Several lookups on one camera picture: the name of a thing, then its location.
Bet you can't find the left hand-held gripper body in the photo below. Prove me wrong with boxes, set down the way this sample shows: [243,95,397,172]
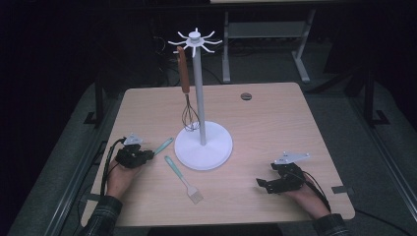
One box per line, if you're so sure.
[114,132,148,170]

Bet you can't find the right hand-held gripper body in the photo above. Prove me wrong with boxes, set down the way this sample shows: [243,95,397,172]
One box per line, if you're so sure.
[270,150,311,194]

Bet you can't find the teal-handled white spatula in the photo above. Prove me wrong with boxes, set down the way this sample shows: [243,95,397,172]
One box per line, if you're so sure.
[152,137,175,156]

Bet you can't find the white utensil rack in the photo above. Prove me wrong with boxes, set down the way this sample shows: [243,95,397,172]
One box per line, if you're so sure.
[167,27,234,171]

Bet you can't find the wooden-handled wire whisk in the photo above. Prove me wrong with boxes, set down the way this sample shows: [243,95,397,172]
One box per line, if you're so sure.
[176,45,201,133]

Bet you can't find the person's left hand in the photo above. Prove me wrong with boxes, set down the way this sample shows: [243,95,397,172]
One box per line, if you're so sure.
[106,160,142,201]

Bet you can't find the person's right hand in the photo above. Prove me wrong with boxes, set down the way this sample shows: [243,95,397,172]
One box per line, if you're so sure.
[284,173,331,220]

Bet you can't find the grey tape strip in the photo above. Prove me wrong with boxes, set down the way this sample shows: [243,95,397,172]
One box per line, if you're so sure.
[80,193,102,203]
[331,185,355,195]

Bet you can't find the black metal stand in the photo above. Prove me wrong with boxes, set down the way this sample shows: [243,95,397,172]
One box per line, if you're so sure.
[83,82,106,127]
[363,68,391,127]

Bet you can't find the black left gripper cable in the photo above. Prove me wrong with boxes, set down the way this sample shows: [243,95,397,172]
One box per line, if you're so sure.
[99,137,127,198]

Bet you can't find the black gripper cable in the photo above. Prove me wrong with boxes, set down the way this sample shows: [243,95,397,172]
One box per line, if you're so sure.
[99,137,127,198]
[301,170,332,212]

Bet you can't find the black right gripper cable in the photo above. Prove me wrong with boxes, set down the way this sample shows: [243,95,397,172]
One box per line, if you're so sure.
[301,170,332,212]

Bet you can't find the metal floor rail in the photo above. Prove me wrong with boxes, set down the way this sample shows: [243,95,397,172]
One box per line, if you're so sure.
[347,94,417,210]
[43,94,126,236]

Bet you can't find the black floor cable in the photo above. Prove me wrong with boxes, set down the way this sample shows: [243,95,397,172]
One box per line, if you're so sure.
[353,209,417,232]

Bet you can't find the white desk frame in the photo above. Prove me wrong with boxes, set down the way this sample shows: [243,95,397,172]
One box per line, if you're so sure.
[209,0,348,84]

